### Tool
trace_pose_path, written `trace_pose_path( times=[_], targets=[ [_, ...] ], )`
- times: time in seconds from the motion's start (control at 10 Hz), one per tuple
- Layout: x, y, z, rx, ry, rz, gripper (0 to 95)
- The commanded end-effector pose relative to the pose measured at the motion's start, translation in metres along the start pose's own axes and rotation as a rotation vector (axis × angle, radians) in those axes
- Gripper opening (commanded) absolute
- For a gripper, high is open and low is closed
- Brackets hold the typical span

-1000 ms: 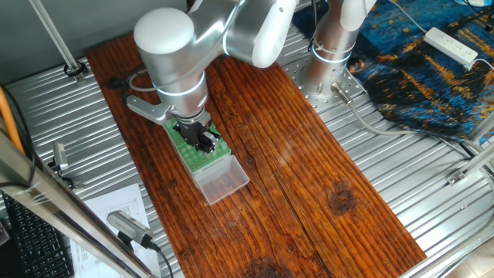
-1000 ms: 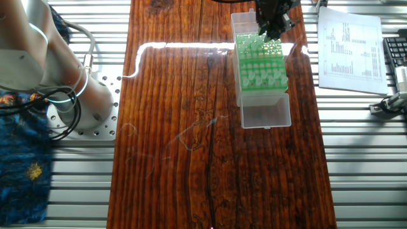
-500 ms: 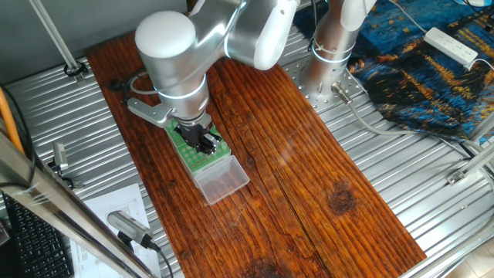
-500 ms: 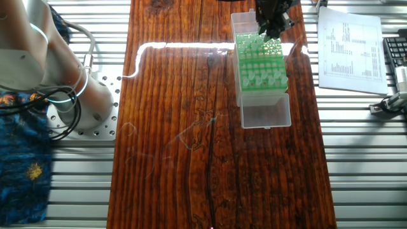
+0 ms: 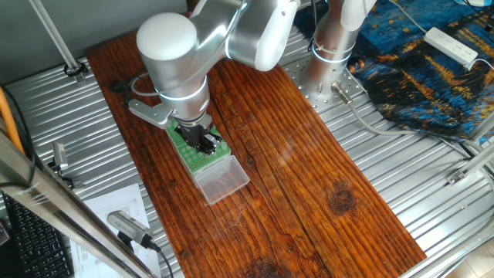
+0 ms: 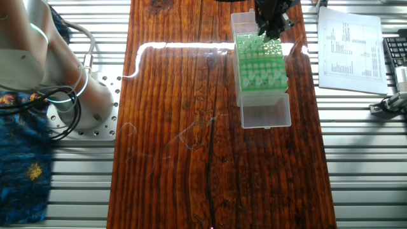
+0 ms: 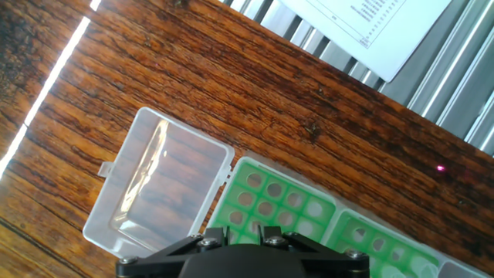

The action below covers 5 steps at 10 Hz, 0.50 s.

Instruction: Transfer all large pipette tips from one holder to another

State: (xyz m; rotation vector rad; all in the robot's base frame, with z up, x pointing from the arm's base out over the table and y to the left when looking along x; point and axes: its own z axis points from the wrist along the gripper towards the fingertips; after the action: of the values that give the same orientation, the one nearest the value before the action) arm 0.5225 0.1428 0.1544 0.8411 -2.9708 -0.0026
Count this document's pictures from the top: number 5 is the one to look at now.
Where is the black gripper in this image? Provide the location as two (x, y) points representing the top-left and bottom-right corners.
(175, 120), (223, 157)

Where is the clear box with green rack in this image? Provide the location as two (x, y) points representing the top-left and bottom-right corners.
(178, 129), (251, 206)
(164, 115), (223, 154)

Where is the printed white paper sheet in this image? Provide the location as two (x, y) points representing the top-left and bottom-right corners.
(70, 183), (162, 278)

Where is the brown wooden board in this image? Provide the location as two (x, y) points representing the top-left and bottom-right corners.
(85, 11), (428, 278)

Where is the orange tube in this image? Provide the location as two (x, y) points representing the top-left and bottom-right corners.
(0, 86), (25, 155)

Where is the black keyboard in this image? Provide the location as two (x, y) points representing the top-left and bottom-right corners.
(0, 192), (75, 278)

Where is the blue starry painted cloth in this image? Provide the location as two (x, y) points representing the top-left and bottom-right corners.
(289, 0), (494, 144)

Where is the white power strip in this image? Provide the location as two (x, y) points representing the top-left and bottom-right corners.
(423, 26), (479, 71)

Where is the aluminium profile bar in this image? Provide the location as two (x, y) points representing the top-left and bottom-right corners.
(466, 111), (494, 143)

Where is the pale blue plastic object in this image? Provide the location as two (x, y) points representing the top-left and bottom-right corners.
(454, 0), (494, 8)

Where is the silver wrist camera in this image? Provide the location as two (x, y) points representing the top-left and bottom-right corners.
(127, 98), (174, 131)

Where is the silver camera with black cable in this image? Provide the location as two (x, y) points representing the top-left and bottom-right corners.
(107, 210), (155, 250)

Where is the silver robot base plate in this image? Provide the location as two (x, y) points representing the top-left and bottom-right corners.
(283, 53), (370, 114)

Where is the silver camera on stand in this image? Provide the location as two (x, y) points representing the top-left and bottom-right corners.
(52, 141), (70, 173)

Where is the grey robot cable with connector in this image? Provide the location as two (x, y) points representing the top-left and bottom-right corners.
(330, 82), (494, 175)

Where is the black cable ring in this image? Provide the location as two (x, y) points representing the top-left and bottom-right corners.
(63, 60), (90, 78)

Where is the aluminium frame beam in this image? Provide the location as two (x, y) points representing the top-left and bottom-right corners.
(0, 129), (157, 278)

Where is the aluminium post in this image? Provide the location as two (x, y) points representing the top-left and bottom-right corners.
(29, 0), (88, 84)

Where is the thin white cable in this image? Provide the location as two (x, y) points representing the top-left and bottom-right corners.
(387, 0), (428, 35)

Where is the aluminium profile with bracket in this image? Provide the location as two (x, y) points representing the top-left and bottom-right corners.
(445, 143), (494, 186)

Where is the white power strip cable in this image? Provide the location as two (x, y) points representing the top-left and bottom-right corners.
(469, 57), (494, 73)

